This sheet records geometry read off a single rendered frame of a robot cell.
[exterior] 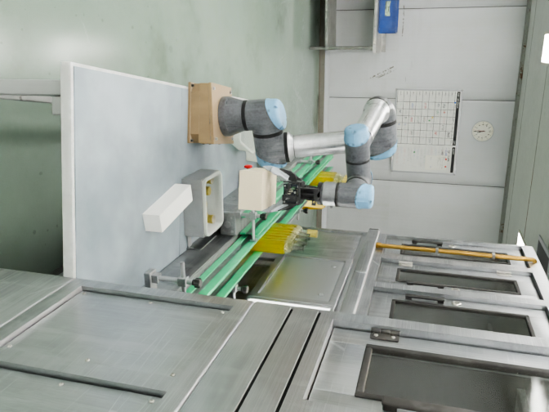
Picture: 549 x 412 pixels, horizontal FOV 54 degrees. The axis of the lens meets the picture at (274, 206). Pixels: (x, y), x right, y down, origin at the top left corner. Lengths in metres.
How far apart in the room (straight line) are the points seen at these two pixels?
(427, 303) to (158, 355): 1.31
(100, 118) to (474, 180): 7.01
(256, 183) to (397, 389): 0.83
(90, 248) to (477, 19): 6.93
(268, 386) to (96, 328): 0.44
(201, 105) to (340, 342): 1.12
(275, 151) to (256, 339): 1.04
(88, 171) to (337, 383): 0.85
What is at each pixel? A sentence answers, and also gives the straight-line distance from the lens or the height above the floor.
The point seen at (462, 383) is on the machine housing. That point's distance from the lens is 1.09.
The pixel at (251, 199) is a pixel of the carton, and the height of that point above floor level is 1.09.
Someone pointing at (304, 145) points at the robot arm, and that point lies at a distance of 2.03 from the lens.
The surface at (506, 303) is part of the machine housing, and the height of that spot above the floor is 1.94.
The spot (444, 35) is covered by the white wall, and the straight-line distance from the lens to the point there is 7.90.
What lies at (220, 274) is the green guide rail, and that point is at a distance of 1.87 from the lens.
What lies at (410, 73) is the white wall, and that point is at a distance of 7.91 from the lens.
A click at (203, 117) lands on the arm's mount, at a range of 1.99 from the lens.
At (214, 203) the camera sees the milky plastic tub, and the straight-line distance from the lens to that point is 2.13.
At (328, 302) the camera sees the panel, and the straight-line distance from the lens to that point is 2.04.
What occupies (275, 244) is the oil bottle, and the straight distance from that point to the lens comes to 2.22.
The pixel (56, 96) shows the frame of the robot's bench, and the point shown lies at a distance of 1.52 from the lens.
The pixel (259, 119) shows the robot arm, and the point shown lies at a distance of 1.99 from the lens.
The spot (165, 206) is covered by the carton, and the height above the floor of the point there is 0.80.
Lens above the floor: 1.60
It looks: 16 degrees down
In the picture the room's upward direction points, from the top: 94 degrees clockwise
